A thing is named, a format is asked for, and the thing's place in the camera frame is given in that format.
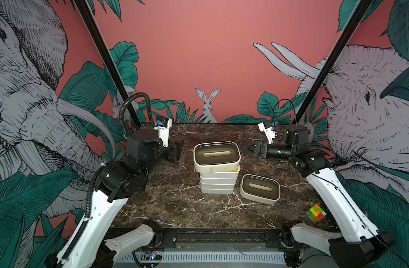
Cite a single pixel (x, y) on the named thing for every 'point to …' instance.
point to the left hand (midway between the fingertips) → (179, 138)
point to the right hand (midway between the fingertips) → (245, 146)
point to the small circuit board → (153, 257)
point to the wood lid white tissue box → (233, 173)
